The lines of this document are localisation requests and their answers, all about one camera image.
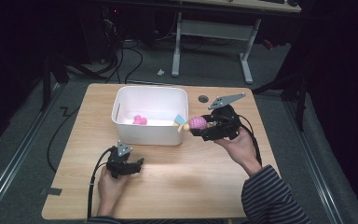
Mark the person's left hand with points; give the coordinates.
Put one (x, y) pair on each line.
(110, 193)

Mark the metal floor rail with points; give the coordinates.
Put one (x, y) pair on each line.
(317, 174)
(15, 158)

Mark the black stand legs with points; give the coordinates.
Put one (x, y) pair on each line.
(46, 81)
(300, 102)

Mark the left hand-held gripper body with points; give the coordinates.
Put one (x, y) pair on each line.
(118, 163)

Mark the black round table grommet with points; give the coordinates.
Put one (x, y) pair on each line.
(202, 99)

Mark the white-framed wooden desk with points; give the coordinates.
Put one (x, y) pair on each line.
(214, 30)

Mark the person's right hand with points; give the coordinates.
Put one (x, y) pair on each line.
(240, 152)

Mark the pink bone toy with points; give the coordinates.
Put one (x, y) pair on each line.
(139, 120)

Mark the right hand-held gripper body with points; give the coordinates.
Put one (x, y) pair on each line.
(227, 123)

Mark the black computer tower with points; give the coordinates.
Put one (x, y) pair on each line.
(110, 31)

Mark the white plastic bin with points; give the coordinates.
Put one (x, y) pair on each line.
(150, 115)

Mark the small white floor object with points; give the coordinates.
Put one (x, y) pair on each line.
(160, 72)

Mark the grey tape piece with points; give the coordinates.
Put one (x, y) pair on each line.
(52, 191)

